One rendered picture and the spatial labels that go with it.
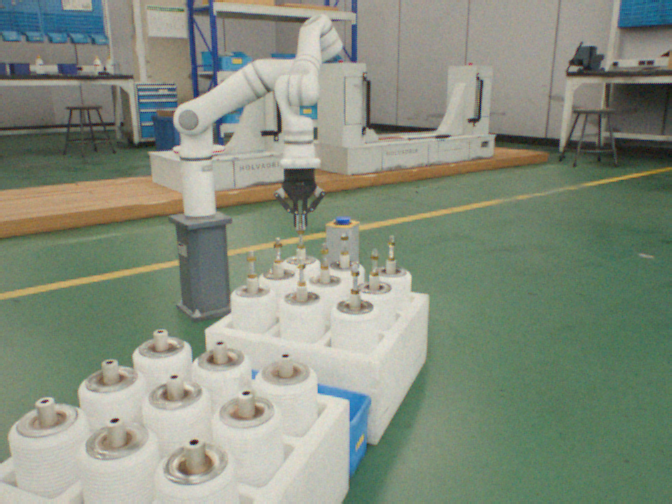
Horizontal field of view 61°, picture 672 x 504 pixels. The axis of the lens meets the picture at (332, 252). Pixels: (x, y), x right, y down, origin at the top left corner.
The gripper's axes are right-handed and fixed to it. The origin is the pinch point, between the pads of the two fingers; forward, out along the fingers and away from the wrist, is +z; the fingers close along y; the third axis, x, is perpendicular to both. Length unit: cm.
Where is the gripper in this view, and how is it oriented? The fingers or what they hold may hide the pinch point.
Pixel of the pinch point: (300, 221)
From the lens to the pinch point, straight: 141.6
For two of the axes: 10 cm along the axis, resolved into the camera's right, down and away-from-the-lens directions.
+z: 0.1, 9.6, 2.9
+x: 1.1, 2.9, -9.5
